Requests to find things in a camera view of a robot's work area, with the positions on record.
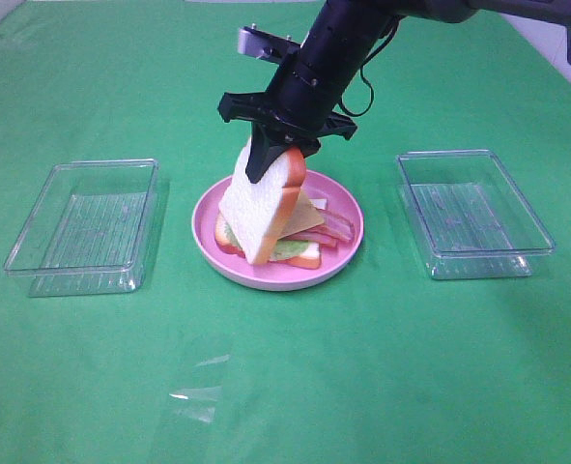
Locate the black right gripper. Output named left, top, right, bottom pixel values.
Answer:
left=216, top=18, right=358, bottom=185

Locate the yellow cheese slice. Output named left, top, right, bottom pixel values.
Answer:
left=280, top=189, right=328, bottom=239

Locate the toast bread slice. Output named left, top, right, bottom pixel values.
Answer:
left=214, top=195, right=328, bottom=270
left=218, top=145, right=306, bottom=265

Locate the pink curved bacon slice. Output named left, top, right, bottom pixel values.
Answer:
left=308, top=210, right=355, bottom=243

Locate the red bacon strip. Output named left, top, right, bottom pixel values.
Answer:
left=284, top=231, right=338, bottom=247

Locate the green lettuce leaf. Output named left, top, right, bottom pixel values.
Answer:
left=215, top=223, right=320, bottom=261

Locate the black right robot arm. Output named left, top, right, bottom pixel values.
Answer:
left=218, top=0, right=571, bottom=184

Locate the pink round plate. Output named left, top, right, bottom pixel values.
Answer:
left=191, top=170, right=364, bottom=291

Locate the clear right plastic tray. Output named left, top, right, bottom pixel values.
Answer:
left=396, top=149, right=556, bottom=280

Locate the clear plastic tray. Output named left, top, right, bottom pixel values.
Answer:
left=396, top=149, right=556, bottom=280
left=3, top=159, right=159, bottom=298

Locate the clear left plastic tray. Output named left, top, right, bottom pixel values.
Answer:
left=3, top=159, right=159, bottom=298

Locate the clear tape patch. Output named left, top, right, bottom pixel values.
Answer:
left=167, top=333, right=233, bottom=425

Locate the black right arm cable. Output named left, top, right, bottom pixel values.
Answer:
left=337, top=14, right=402, bottom=118

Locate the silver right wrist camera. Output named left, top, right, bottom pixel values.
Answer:
left=237, top=26, right=300, bottom=65

